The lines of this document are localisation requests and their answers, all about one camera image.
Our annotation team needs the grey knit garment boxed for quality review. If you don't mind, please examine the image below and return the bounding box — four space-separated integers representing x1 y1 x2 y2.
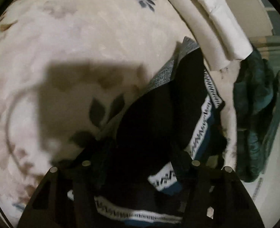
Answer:
142 36 200 94

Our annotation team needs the black patterned-waistband underwear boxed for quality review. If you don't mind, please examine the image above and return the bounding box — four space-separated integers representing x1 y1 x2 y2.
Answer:
66 48 229 227

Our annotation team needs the folded cream towel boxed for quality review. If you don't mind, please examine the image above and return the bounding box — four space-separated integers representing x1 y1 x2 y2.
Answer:
168 0 231 71

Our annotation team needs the floral cream bed blanket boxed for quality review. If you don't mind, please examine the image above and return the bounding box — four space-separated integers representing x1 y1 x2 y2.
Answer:
0 0 239 225

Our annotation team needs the folded white cloth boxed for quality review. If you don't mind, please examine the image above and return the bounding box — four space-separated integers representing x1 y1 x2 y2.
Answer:
198 0 253 60

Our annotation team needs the dark green garment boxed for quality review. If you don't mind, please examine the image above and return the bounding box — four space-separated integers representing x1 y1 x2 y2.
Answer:
233 48 280 183

